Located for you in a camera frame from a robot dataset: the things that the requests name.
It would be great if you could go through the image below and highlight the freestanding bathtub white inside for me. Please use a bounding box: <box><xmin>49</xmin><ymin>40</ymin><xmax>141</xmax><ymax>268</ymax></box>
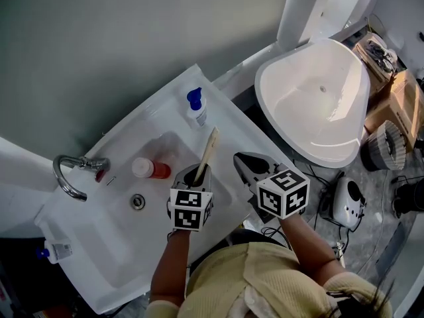
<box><xmin>254</xmin><ymin>38</ymin><xmax>371</xmax><ymax>170</ymax></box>

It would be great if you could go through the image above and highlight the large closed cardboard box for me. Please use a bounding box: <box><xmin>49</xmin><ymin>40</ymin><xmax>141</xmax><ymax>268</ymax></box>
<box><xmin>364</xmin><ymin>68</ymin><xmax>424</xmax><ymax>152</ymax></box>

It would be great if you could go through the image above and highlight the person's right forearm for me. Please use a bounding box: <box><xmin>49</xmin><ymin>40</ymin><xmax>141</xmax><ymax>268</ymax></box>
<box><xmin>277</xmin><ymin>214</ymin><xmax>344</xmax><ymax>282</ymax></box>

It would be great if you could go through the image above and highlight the large grey wall panel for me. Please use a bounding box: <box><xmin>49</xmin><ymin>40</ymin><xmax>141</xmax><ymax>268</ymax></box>
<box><xmin>0</xmin><ymin>0</ymin><xmax>292</xmax><ymax>160</ymax></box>

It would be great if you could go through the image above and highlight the wooden brush handle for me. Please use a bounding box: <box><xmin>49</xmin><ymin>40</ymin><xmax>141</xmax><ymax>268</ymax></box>
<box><xmin>193</xmin><ymin>126</ymin><xmax>221</xmax><ymax>184</ymax></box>

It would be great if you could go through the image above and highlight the white ceramic sink basin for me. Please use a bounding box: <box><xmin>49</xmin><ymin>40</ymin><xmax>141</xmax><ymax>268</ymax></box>
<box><xmin>34</xmin><ymin>63</ymin><xmax>301</xmax><ymax>315</ymax></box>

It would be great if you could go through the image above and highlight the metal sink drain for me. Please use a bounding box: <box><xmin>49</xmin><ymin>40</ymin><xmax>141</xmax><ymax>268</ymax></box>
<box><xmin>129</xmin><ymin>193</ymin><xmax>146</xmax><ymax>211</ymax></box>

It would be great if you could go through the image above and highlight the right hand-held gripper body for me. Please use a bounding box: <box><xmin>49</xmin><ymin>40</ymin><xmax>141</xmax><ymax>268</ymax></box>
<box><xmin>246</xmin><ymin>168</ymin><xmax>311</xmax><ymax>224</ymax></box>

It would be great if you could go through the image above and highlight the white pump bottle blue top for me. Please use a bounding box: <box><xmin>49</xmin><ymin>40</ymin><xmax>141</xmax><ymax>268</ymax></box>
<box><xmin>185</xmin><ymin>86</ymin><xmax>208</xmax><ymax>128</ymax></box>
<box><xmin>35</xmin><ymin>238</ymin><xmax>73</xmax><ymax>265</ymax></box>

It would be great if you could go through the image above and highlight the person's pale yellow top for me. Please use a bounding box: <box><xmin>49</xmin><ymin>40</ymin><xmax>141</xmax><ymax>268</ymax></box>
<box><xmin>145</xmin><ymin>242</ymin><xmax>394</xmax><ymax>318</ymax></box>

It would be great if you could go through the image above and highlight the orange tube white cap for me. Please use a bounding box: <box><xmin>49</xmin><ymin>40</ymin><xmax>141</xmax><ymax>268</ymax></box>
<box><xmin>131</xmin><ymin>157</ymin><xmax>172</xmax><ymax>180</ymax></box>

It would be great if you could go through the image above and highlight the white pillar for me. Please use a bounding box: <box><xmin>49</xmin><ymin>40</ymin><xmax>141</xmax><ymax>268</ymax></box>
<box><xmin>276</xmin><ymin>0</ymin><xmax>335</xmax><ymax>51</ymax></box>

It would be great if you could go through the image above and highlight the chrome faucet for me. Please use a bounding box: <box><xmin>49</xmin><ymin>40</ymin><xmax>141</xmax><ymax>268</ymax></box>
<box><xmin>52</xmin><ymin>154</ymin><xmax>111</xmax><ymax>203</ymax></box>

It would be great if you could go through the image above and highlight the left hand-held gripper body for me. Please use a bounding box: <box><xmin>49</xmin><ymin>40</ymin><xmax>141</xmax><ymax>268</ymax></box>
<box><xmin>166</xmin><ymin>187</ymin><xmax>215</xmax><ymax>233</ymax></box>

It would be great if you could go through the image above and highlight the open cardboard box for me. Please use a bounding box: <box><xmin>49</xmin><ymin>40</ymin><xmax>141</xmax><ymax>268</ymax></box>
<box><xmin>351</xmin><ymin>32</ymin><xmax>407</xmax><ymax>101</ymax></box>

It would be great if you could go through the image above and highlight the white rounded floor appliance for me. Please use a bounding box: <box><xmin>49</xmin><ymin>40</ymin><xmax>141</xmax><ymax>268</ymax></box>
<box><xmin>319</xmin><ymin>175</ymin><xmax>368</xmax><ymax>229</ymax></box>

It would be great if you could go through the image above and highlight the pile of tangled cables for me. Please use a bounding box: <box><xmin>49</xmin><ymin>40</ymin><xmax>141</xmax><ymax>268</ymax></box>
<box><xmin>366</xmin><ymin>40</ymin><xmax>398</xmax><ymax>74</ymax></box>

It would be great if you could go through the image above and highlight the person's left forearm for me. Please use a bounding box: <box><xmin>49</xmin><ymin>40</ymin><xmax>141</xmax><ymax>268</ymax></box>
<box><xmin>149</xmin><ymin>227</ymin><xmax>192</xmax><ymax>306</ymax></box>

